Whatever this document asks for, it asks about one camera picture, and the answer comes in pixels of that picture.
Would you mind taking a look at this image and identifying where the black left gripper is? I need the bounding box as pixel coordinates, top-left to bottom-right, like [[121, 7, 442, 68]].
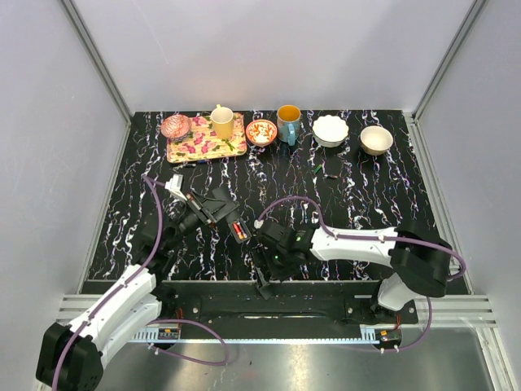
[[164, 190, 239, 251]]

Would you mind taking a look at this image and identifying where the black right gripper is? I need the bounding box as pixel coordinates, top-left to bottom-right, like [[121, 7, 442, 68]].
[[249, 245, 301, 290]]

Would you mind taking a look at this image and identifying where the black remote battery cover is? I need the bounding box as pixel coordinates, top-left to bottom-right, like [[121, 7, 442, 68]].
[[256, 268, 274, 300]]

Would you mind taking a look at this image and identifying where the red orange battery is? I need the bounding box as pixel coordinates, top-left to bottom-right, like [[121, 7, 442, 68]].
[[233, 222, 243, 240]]

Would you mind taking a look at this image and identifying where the black remote control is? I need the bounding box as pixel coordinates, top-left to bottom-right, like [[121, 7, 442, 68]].
[[228, 218, 252, 244]]

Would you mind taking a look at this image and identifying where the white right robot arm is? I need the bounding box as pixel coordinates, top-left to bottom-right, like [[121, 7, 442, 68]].
[[254, 220, 452, 323]]

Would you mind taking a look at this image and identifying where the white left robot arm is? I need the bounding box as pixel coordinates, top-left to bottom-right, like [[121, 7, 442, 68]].
[[36, 187, 240, 390]]

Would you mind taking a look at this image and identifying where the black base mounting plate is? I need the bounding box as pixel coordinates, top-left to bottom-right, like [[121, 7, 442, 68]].
[[154, 280, 420, 331]]

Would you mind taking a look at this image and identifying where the floral rectangular tray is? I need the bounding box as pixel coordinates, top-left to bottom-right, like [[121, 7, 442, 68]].
[[166, 112, 247, 164]]

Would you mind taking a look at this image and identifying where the orange floral small bowl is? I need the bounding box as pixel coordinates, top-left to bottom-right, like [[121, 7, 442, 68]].
[[245, 119, 278, 147]]

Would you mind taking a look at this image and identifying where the yellow mug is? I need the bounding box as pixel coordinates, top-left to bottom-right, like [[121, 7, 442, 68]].
[[210, 104, 234, 140]]

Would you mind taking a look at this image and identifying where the pink patterned bowl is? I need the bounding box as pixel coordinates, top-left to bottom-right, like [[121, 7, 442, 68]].
[[160, 114, 191, 141]]

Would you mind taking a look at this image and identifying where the blue mug orange inside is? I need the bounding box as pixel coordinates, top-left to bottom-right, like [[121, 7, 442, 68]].
[[277, 105, 301, 146]]

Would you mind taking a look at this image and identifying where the white scalloped bowl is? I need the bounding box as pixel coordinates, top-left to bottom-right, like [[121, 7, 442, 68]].
[[312, 115, 349, 147]]

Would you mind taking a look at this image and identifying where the left connector box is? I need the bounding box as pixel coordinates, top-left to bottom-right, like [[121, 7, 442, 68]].
[[157, 323, 181, 340]]

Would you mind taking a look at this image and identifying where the connector box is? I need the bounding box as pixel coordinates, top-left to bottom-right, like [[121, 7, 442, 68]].
[[375, 328, 402, 346], [157, 323, 181, 340]]

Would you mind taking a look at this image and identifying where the right connector box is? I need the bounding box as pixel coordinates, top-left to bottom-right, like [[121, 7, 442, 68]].
[[375, 328, 402, 346]]

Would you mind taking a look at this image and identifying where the beige round bowl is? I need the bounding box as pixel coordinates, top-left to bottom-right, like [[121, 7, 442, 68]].
[[360, 125, 394, 156]]

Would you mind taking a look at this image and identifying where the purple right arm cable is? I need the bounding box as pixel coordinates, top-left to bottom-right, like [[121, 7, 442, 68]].
[[255, 195, 468, 354]]

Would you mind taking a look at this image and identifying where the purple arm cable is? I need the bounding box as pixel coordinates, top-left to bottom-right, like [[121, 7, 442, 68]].
[[255, 195, 468, 354], [50, 175, 231, 391]]

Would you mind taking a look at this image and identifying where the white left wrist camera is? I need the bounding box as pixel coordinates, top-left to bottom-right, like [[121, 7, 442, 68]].
[[164, 174, 187, 202]]

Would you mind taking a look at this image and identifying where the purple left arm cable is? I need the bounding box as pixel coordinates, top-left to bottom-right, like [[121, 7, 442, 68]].
[[50, 175, 231, 391]]

